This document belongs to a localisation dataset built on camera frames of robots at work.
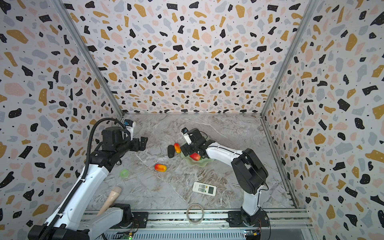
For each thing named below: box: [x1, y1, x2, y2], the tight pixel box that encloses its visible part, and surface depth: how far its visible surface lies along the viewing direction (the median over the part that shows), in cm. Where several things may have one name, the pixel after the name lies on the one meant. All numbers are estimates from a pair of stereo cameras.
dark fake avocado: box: [167, 144, 175, 158], surface depth 99 cm
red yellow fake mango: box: [174, 142, 182, 154], surface depth 100 cm
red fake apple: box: [189, 152, 201, 161], surface depth 94 cm
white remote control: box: [192, 181, 217, 197], surface depth 85 cm
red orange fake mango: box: [154, 163, 168, 172], surface depth 92 cm
